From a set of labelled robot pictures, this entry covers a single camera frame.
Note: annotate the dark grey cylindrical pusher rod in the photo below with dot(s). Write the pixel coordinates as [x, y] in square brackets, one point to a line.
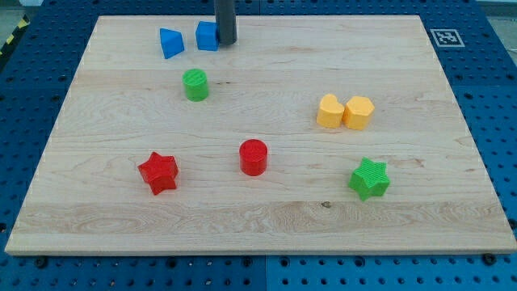
[226, 21]

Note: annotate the blue cube block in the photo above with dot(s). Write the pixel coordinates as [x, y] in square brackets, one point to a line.
[206, 36]

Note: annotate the blue triangle block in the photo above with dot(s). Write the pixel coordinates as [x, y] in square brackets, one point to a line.
[171, 42]

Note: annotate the green cylinder block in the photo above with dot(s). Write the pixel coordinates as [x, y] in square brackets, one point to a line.
[195, 83]

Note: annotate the red cylinder block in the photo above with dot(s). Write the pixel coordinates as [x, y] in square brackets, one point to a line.
[253, 157]

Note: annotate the yellow heart block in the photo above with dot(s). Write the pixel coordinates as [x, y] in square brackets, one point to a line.
[330, 112]

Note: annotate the light wooden board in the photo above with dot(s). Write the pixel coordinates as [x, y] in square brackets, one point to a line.
[127, 101]

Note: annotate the yellow hexagon block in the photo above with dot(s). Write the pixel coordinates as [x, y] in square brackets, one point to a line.
[358, 112]

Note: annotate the red star block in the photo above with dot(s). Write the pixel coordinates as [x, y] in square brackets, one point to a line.
[159, 172]

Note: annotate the green star block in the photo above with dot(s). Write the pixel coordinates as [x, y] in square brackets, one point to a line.
[369, 179]

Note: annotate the white fiducial marker tag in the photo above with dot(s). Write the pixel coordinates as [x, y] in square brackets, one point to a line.
[447, 38]

